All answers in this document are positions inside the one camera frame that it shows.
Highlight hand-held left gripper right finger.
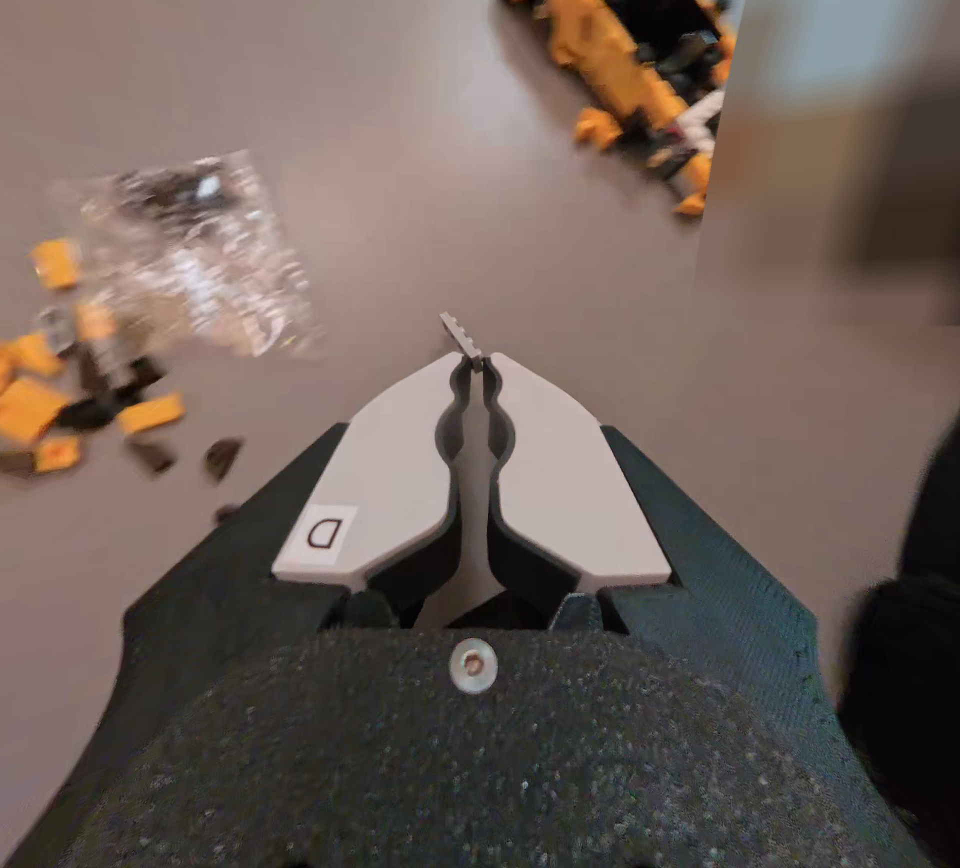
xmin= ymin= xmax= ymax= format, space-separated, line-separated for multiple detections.
xmin=484 ymin=352 xmax=674 ymax=623

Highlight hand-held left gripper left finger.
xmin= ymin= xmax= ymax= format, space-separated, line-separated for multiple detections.
xmin=270 ymin=350 xmax=472 ymax=622

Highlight grey lego plate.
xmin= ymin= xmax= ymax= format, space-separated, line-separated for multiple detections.
xmin=439 ymin=311 xmax=487 ymax=373

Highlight pile of small lego pieces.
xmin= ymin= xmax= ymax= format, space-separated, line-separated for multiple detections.
xmin=0 ymin=238 xmax=247 ymax=524

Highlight yellow lego car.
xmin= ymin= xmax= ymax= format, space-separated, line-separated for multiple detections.
xmin=498 ymin=0 xmax=738 ymax=218

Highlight clear plastic bag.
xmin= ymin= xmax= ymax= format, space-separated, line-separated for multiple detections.
xmin=52 ymin=151 xmax=327 ymax=359

